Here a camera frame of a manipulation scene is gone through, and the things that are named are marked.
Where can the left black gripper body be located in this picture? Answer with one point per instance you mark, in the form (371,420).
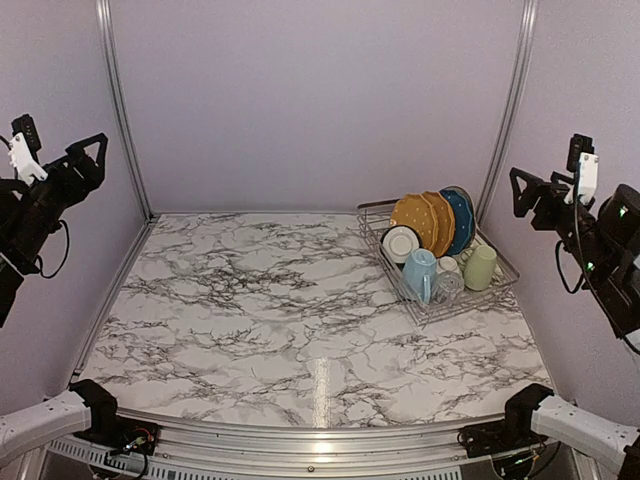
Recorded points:
(71,189)

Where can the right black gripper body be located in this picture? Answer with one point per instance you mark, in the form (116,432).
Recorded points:
(545,220)

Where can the light green mug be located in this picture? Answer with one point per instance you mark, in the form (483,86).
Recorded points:
(478,266)

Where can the small white ribbed bowl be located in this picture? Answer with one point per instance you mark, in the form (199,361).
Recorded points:
(447,264)

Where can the clear glass cup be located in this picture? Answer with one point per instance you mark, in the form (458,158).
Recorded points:
(448,287)

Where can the light blue mug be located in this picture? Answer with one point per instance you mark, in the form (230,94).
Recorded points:
(419,274)

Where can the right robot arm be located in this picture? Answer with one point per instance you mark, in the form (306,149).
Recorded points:
(605,246)

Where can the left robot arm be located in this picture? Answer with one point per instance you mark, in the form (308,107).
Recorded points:
(32,204)

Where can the blue dotted plate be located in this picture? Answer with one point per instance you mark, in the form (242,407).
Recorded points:
(464,216)

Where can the yellow dotted plate rear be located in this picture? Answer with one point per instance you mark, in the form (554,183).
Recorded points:
(446,222)

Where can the yellow dotted plate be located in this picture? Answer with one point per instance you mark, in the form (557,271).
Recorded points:
(417,212)
(446,222)

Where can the yellow dotted plate front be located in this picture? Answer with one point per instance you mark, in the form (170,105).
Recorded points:
(417,212)

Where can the white saucer dark rim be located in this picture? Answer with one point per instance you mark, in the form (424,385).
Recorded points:
(398,242)

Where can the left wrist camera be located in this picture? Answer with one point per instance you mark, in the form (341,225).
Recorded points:
(23,148)

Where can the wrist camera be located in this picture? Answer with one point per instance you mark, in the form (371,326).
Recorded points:
(584,164)
(23,148)

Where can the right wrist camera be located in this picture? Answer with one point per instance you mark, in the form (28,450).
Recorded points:
(584,164)

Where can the left aluminium frame post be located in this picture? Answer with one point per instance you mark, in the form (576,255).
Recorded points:
(108,40)

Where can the aluminium frame post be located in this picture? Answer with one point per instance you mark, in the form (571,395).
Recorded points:
(108,40)
(517,85)

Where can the metal wire dish rack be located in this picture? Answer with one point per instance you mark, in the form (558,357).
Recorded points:
(374,220)

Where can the right aluminium frame post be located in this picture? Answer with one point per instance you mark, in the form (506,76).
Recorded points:
(517,85)

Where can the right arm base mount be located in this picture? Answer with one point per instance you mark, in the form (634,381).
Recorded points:
(512,432)

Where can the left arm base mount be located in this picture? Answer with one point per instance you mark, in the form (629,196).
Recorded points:
(108,428)

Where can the front aluminium frame rail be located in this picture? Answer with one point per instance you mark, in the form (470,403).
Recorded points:
(191,449)

